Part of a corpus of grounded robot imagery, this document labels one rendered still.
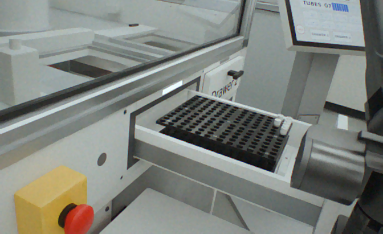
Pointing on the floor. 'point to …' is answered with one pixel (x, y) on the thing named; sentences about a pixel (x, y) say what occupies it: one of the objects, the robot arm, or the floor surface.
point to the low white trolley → (167, 218)
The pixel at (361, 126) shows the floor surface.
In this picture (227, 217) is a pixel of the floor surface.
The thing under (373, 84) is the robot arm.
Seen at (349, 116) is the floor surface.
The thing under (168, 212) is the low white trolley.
